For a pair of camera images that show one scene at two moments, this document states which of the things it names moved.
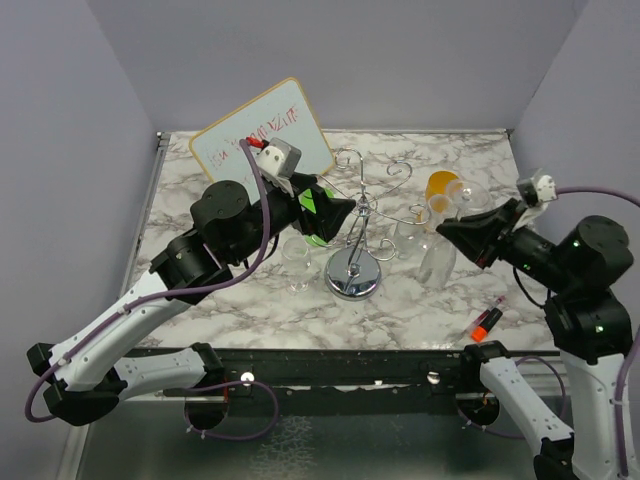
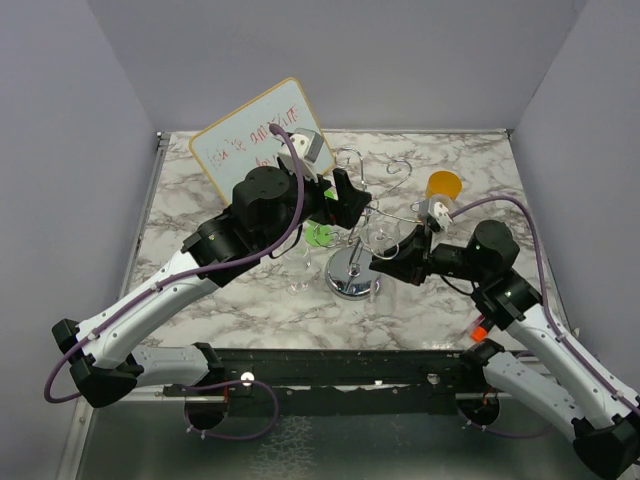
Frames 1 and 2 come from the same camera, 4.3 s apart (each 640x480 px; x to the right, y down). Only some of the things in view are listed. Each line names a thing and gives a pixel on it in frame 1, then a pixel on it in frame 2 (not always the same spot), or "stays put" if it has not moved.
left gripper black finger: (329, 214) -> (351, 201)
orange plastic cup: (444, 182) stays put
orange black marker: (479, 333) stays put
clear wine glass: (465, 198) -> (381, 237)
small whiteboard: (280, 113) stays put
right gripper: (478, 233) -> (413, 260)
